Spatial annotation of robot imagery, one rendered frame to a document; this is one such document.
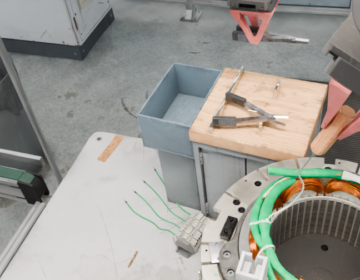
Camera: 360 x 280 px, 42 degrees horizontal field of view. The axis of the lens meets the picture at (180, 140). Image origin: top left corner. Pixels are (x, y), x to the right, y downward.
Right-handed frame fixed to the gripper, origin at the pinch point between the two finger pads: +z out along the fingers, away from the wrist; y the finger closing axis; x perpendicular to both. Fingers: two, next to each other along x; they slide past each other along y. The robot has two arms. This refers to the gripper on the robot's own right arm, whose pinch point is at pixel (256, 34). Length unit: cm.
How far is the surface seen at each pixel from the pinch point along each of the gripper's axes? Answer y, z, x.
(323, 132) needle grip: 31.3, -11.1, 15.9
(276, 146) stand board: 13.0, 12.0, 6.9
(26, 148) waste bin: -36, 99, -118
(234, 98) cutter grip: 6.4, 9.1, -2.2
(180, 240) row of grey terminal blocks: 20.7, 36.8, -10.3
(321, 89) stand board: -3.2, 12.2, 11.0
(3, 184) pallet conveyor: 15, 44, -64
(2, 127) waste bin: -30, 80, -118
